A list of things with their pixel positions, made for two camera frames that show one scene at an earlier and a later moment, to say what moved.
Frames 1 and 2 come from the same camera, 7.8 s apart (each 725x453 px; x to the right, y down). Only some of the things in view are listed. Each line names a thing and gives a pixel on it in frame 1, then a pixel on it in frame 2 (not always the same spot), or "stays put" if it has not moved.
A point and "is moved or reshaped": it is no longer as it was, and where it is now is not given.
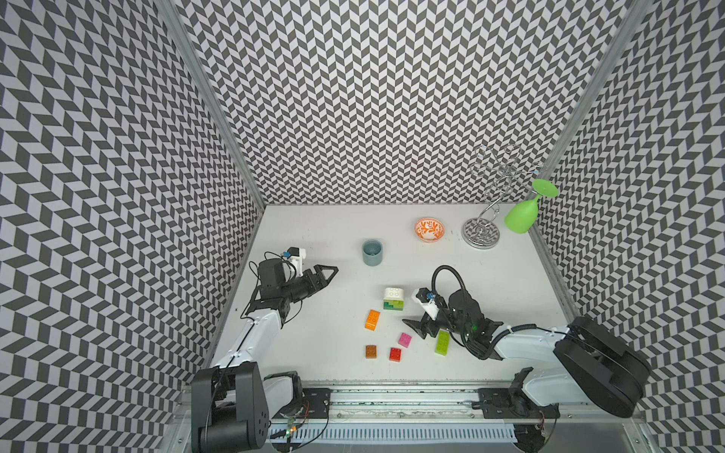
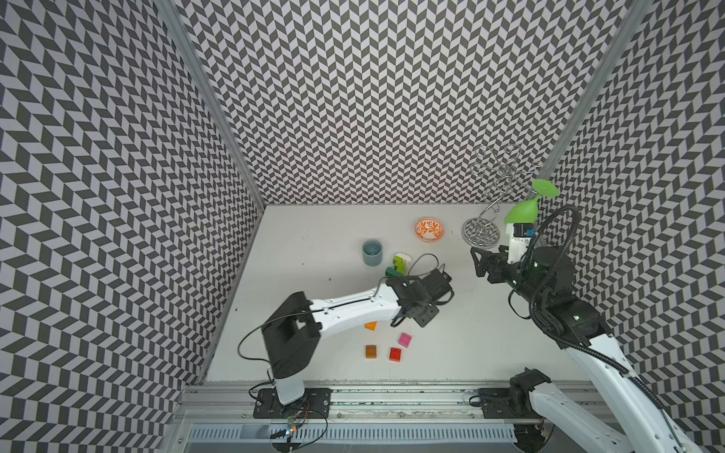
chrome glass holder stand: [500, 168] stays put
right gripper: [426, 324] -> [498, 261]
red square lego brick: [395, 355] stays put
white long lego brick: [394, 293] is moved or reshaped
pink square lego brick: [404, 339] stays put
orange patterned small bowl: [429, 229] stays put
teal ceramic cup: [372, 252] stays put
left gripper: [318, 276] -> [423, 321]
